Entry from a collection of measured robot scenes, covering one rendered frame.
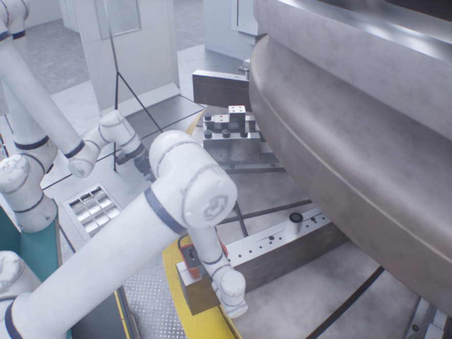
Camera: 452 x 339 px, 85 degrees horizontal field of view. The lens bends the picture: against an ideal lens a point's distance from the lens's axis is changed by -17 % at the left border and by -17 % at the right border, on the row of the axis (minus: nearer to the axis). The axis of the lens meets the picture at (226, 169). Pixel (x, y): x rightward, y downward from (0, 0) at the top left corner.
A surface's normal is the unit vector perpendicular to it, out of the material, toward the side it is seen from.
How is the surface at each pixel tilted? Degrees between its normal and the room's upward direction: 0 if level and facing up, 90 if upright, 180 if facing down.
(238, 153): 90
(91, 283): 60
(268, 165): 0
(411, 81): 90
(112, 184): 0
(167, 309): 0
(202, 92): 90
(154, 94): 37
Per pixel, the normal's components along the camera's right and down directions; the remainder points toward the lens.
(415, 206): -0.62, -0.19
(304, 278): 0.00, -0.76
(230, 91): -0.33, 0.61
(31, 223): 0.36, 0.27
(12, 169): 0.11, -0.61
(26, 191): 0.84, 0.35
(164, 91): 0.42, -0.33
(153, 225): 0.15, 0.11
